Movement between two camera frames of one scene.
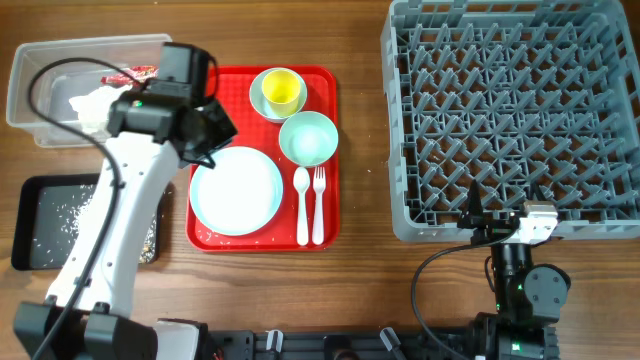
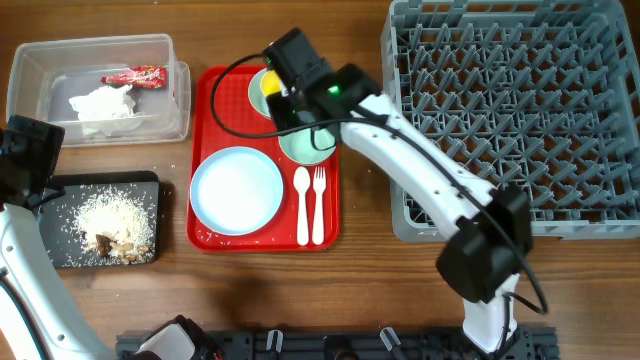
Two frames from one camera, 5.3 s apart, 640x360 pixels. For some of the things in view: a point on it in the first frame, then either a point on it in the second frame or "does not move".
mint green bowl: [308, 138] does not move
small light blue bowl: [260, 102] does not move
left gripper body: [215, 129] to [33, 156]
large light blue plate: [240, 195] does not move
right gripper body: [493, 230] to [285, 112]
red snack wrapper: [139, 73] does not move
